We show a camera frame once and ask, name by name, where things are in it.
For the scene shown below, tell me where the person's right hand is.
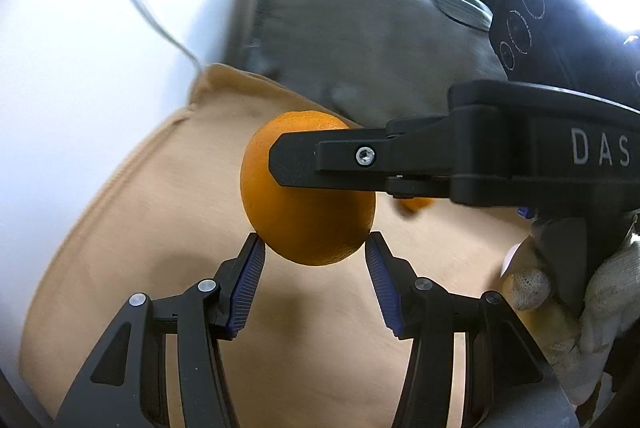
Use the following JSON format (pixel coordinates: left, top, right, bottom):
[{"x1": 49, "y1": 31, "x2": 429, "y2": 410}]
[{"x1": 501, "y1": 213, "x2": 640, "y2": 409}]

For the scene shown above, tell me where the grey blanket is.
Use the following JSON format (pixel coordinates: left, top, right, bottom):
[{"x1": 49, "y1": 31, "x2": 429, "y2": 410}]
[{"x1": 220, "y1": 0, "x2": 506, "y2": 129}]

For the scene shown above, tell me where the tan mat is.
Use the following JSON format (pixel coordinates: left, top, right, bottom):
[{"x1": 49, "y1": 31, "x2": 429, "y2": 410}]
[{"x1": 20, "y1": 63, "x2": 571, "y2": 428}]

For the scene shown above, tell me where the small tangerine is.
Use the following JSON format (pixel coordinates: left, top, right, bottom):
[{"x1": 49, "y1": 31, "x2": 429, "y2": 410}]
[{"x1": 397, "y1": 197, "x2": 435, "y2": 217}]

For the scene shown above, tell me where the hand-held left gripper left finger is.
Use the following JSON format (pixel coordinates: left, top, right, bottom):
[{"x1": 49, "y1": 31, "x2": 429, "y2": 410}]
[{"x1": 52, "y1": 232, "x2": 266, "y2": 428}]

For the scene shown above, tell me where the smooth orange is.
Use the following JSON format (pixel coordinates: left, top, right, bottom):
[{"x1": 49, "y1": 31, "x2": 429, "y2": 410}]
[{"x1": 240, "y1": 109, "x2": 377, "y2": 267}]

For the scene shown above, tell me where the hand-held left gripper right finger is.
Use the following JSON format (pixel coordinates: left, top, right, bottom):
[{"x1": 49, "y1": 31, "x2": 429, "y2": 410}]
[{"x1": 365, "y1": 231, "x2": 571, "y2": 428}]

